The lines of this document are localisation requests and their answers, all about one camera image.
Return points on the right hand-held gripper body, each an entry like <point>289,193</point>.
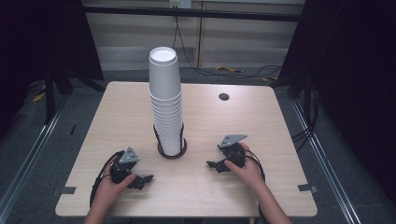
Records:
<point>233,149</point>

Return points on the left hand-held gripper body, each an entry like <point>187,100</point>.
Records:
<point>124,165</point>

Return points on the stack of white paper cups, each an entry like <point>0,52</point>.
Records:
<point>165,102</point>

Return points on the person's right hand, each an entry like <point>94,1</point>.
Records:
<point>247,174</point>

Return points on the person's left hand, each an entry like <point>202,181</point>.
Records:
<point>110,189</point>

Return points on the yellow floor item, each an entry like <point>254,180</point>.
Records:
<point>227,68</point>

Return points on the grey tape piece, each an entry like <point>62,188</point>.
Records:
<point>308,188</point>

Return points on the yellow tape scrap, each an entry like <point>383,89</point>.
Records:
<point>38,97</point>

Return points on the black curtain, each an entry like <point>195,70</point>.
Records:
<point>37,40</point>
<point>351,77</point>

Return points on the black horizontal bar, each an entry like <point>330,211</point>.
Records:
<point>193,13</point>

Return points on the metal floor rail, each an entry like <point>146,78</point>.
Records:
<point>28,158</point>
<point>327,161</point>

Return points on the wall power socket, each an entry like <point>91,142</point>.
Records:
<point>180,3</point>

